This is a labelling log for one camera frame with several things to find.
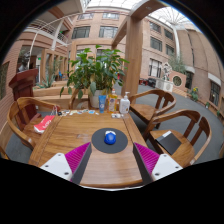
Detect white pump bottle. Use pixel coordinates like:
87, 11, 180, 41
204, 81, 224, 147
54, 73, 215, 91
118, 91, 131, 115

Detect wooden armchair with notebook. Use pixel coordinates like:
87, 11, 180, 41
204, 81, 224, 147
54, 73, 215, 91
143, 109, 213, 168

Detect white statue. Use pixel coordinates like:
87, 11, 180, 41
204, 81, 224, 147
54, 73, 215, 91
161, 62, 173, 81

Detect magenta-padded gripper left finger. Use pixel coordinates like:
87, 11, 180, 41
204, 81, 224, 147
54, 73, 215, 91
39, 141, 92, 185

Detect yellow liquid bottle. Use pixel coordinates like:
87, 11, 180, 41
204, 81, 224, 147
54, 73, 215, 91
107, 88, 119, 114

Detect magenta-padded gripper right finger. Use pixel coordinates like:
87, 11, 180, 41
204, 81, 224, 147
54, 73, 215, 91
132, 142, 184, 185

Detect empty wooden armchair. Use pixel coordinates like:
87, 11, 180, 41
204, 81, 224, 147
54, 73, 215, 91
128, 88, 177, 130

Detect green potted plant white pot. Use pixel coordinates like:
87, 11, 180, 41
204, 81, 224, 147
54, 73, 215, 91
59, 44, 130, 109

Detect yellow flowering plant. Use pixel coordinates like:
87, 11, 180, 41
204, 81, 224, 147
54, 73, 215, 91
188, 87, 200, 101

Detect black notebook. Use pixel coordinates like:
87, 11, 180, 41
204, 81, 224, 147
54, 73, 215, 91
155, 130, 183, 156

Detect round dark grey mouse pad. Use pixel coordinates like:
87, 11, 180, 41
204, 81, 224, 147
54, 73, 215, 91
91, 127, 129, 155

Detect blue and white computer mouse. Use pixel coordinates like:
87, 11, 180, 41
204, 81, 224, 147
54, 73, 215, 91
103, 130, 118, 146

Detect wooden armchair with red item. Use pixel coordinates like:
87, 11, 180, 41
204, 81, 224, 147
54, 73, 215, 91
6, 96, 63, 151

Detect wooden armchair behind plant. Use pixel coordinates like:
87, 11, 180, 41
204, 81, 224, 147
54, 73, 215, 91
68, 87, 91, 110

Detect blue squeeze tube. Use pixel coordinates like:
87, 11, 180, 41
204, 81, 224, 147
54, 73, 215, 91
97, 94, 107, 114

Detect dark red wooden lectern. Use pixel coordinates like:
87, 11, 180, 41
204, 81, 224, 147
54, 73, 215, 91
8, 68, 39, 118

